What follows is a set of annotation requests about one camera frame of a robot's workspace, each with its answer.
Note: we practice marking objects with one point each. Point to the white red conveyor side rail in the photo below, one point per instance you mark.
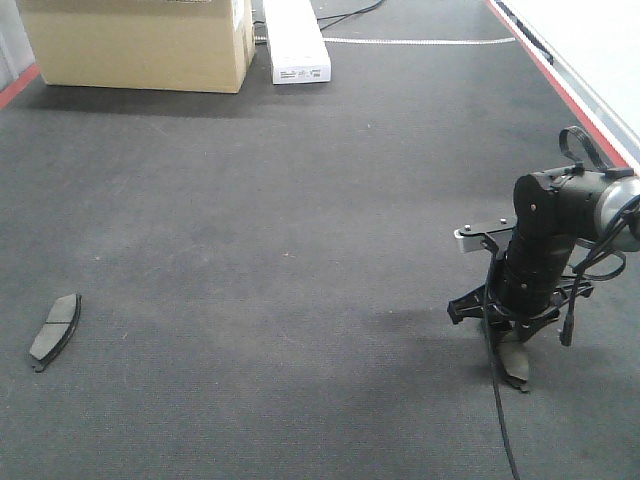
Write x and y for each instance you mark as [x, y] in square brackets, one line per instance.
[589, 53]

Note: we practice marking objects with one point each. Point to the white long carton box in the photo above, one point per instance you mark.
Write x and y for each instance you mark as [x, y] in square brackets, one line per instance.
[298, 54]

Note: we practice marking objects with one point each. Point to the brown cardboard box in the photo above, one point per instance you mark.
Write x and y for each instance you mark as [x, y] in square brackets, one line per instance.
[199, 46]

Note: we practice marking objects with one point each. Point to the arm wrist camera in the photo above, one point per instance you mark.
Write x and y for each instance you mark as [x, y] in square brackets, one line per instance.
[472, 237]

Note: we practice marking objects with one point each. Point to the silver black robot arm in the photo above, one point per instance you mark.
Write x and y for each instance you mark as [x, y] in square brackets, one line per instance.
[566, 220]

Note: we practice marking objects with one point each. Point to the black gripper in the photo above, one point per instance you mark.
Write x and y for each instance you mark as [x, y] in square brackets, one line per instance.
[525, 288]

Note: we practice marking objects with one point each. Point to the grey brake pad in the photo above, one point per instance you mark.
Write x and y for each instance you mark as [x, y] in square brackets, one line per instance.
[513, 360]
[58, 328]

